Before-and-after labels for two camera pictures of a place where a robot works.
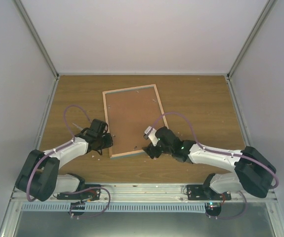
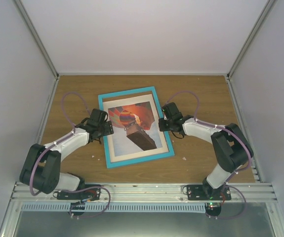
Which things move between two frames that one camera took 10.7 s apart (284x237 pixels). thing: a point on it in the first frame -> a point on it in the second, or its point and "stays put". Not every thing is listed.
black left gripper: (109, 142) -> (108, 130)
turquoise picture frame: (129, 112) -> (159, 108)
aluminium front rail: (142, 193) stays put
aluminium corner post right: (267, 8) stays put
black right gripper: (151, 151) -> (162, 128)
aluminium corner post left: (36, 37) stays put
